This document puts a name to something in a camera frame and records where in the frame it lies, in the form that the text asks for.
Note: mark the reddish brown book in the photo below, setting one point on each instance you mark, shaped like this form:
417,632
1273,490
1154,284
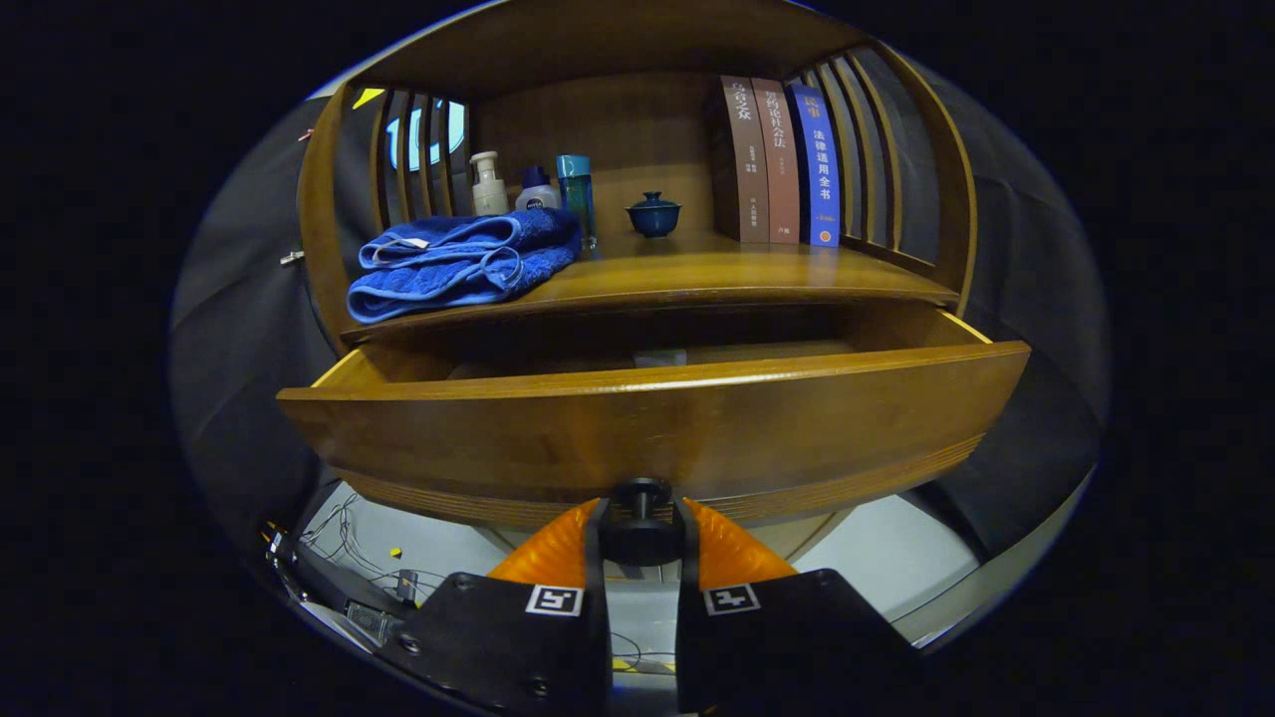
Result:
780,159

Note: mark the blue book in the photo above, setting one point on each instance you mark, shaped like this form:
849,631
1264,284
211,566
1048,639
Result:
819,164

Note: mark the wooden cabinet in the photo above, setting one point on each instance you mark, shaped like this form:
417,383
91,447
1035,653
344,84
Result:
618,129

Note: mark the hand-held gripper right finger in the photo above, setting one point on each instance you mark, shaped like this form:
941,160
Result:
787,637

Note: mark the white bottle with blue cap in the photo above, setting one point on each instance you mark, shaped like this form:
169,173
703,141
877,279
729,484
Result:
536,194

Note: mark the white pump bottle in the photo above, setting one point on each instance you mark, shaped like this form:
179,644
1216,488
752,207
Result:
488,189

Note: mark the wooden countertop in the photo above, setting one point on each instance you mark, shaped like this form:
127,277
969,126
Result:
697,274

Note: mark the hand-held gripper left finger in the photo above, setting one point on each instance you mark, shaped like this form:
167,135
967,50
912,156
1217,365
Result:
498,637

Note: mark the blue lidded tea bowl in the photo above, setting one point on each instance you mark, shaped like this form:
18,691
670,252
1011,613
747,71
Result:
653,217

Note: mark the blue folded towel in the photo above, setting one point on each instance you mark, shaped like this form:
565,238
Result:
448,264

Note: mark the teal translucent bottle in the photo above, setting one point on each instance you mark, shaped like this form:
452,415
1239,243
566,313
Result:
577,194

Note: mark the wooden drawer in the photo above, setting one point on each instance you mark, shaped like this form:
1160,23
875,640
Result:
697,428

